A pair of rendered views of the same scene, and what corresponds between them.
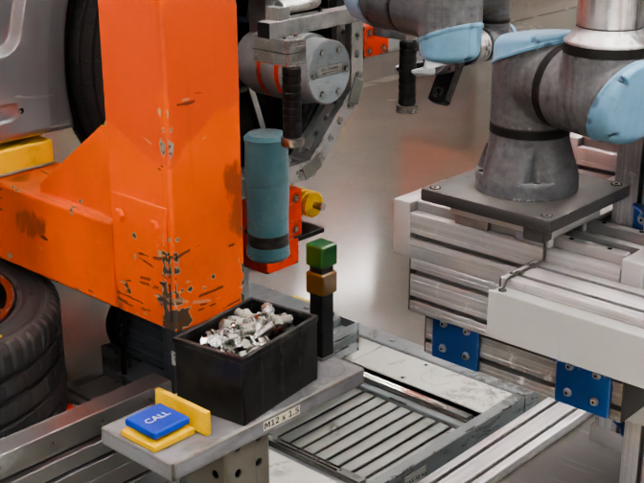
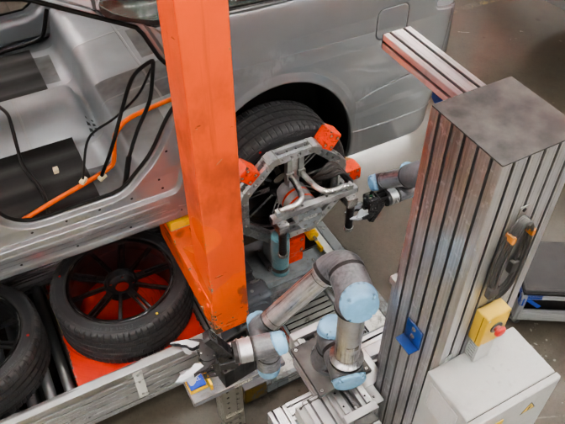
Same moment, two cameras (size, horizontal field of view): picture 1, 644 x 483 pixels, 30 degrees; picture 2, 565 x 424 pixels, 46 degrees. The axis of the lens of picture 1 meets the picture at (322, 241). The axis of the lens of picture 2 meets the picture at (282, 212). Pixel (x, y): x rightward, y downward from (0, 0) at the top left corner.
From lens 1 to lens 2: 1.75 m
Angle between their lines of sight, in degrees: 30
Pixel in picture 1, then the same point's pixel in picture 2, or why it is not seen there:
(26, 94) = (183, 204)
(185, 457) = (199, 400)
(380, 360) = not seen: hidden behind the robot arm
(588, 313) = not seen: outside the picture
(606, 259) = (341, 409)
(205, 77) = (228, 267)
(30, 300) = (175, 288)
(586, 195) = not seen: hidden behind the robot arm
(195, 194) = (224, 299)
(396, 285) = (383, 213)
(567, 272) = (328, 406)
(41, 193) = (182, 251)
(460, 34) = (266, 375)
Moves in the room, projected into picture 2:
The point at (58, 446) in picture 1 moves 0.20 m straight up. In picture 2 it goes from (172, 358) to (166, 333)
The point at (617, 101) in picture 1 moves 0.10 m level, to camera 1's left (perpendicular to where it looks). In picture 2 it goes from (338, 385) to (309, 377)
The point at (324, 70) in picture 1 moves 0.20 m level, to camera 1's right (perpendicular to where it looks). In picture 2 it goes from (307, 217) to (351, 229)
